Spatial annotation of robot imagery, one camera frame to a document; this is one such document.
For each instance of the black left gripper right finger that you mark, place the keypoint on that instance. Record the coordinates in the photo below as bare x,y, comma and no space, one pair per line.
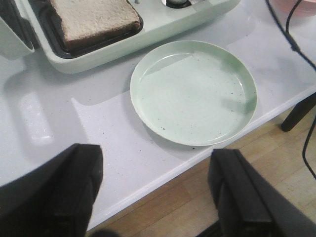
247,205

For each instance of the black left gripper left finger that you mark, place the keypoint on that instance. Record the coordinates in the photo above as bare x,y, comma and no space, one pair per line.
56,199

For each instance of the green breakfast maker lid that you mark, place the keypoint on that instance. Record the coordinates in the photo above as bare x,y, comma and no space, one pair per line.
17,36

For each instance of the white bread slice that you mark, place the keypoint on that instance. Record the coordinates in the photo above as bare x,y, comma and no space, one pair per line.
86,22

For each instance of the pink plastic bowl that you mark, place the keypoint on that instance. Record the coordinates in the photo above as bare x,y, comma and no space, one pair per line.
306,8

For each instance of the green breakfast maker base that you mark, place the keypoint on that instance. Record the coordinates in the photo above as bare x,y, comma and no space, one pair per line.
158,22

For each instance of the black table leg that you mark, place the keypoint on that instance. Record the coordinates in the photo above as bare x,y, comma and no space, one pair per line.
298,112

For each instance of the light green round plate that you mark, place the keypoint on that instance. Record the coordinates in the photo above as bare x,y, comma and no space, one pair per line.
193,93

